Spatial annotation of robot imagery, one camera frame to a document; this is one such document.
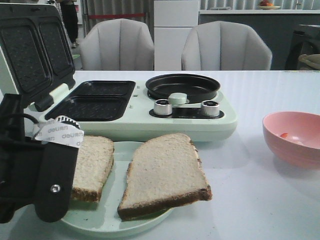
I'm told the grey armchair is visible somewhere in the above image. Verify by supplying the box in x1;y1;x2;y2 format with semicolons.
181;21;273;71
79;18;155;71

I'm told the green breakfast maker lid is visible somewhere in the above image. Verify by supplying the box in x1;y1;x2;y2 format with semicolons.
0;3;75;112

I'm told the fruit plate on counter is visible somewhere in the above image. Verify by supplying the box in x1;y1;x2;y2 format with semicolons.
257;0;281;10

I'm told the green pan handle knob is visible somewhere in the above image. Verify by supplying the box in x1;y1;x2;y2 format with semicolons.
168;92;189;105

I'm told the red barrier belt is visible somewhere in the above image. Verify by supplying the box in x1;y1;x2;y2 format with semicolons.
88;12;147;19

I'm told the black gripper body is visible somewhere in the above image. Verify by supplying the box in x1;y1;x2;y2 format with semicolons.
0;93;78;223

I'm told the pink bowl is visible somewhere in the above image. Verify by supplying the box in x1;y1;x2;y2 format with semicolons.
262;111;320;170

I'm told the right grey armchair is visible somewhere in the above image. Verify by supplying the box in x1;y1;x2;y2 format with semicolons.
181;21;273;71

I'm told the green breakfast maker base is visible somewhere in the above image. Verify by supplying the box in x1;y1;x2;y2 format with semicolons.
39;80;237;142

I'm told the bread slice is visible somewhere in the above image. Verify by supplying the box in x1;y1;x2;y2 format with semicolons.
117;133;213;221
71;135;114;203

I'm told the right silver knob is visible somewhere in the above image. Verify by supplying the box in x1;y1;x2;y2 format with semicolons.
200;100;220;118

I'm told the dark washing machine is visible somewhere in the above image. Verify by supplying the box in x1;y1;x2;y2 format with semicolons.
285;24;320;70

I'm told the left grey armchair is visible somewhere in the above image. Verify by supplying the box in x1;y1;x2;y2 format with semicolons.
79;18;155;71

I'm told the silver knob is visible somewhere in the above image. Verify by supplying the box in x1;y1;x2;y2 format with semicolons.
153;99;172;116
200;100;220;118

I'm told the black round frying pan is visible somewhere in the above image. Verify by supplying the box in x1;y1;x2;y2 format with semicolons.
145;73;221;104

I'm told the dark kitchen counter cabinet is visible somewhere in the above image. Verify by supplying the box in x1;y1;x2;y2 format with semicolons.
199;9;320;70

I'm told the white refrigerator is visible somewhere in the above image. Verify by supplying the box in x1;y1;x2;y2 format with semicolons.
153;0;200;71

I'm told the person in background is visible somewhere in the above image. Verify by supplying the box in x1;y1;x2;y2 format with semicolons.
56;0;79;49

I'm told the left silver knob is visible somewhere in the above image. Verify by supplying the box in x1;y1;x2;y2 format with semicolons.
153;99;172;116

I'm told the green round plate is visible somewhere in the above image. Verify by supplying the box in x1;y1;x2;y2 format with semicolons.
61;141;173;238

